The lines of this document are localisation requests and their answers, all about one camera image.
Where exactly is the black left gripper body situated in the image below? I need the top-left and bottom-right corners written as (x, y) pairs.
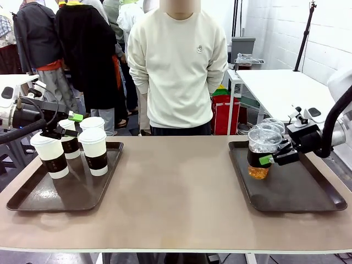
top-left (12, 102), bottom-right (46, 129)

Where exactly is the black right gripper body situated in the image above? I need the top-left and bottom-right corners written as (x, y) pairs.
top-left (287, 125), bottom-right (322, 155)

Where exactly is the white paper cup black sleeve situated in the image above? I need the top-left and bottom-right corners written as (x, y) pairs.
top-left (79, 116), bottom-right (106, 131)
top-left (30, 133), bottom-right (69, 179)
top-left (78, 128), bottom-right (109, 177)
top-left (58, 119), bottom-right (81, 160)

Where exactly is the clear plastic iced tea cup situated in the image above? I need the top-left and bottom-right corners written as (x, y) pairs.
top-left (247, 123), bottom-right (283, 180)
top-left (261, 117), bottom-right (286, 138)

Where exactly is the brown plastic serving tray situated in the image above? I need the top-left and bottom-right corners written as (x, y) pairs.
top-left (5, 141), bottom-right (124, 212)
top-left (228, 141), bottom-right (348, 212)

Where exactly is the tray with plastic bags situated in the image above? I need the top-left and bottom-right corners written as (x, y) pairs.
top-left (234, 53), bottom-right (265, 67)

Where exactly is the white background table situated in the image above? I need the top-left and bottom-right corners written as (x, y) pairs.
top-left (0, 73), bottom-right (41, 89)

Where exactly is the teal box under table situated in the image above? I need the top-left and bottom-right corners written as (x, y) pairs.
top-left (241, 92), bottom-right (261, 110)

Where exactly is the white side table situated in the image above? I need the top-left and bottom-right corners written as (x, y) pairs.
top-left (227, 68), bottom-right (338, 135)

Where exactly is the red shopping bag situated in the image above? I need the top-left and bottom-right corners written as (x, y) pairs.
top-left (211, 95), bottom-right (241, 135)

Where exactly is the bystander in black robe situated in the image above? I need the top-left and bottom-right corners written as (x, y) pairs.
top-left (56, 0), bottom-right (123, 136)

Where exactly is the bystander in dark grey jacket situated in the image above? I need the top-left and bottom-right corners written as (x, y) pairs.
top-left (13, 0), bottom-right (79, 113)

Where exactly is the green and yellow bag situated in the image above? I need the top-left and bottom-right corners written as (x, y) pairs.
top-left (213, 84), bottom-right (229, 96)

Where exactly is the black tripod stand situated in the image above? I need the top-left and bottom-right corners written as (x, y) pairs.
top-left (293, 0), bottom-right (317, 73)

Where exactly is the white table leg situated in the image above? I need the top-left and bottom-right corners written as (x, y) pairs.
top-left (78, 252), bottom-right (103, 264)
top-left (245, 252), bottom-right (270, 264)

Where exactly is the grey box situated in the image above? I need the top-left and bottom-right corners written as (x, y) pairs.
top-left (231, 37), bottom-right (256, 56)

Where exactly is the bystander in white jacket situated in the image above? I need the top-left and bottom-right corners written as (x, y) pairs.
top-left (117, 0), bottom-right (148, 116)

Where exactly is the person in cream sweater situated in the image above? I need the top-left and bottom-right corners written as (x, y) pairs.
top-left (127, 0), bottom-right (229, 136)

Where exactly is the black vertical pole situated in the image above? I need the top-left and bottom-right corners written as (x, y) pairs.
top-left (233, 0), bottom-right (243, 38)

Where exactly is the thick black left arm hose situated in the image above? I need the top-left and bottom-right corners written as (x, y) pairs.
top-left (0, 118), bottom-right (47, 145)

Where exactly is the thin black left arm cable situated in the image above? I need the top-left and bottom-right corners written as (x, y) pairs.
top-left (26, 85), bottom-right (60, 130)

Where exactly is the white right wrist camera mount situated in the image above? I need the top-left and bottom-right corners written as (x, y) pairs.
top-left (287, 106), bottom-right (322, 128)

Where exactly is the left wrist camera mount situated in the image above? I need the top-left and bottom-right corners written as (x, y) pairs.
top-left (26, 80), bottom-right (47, 101)

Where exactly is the white coiled cable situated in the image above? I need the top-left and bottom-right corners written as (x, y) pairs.
top-left (237, 122), bottom-right (255, 135)

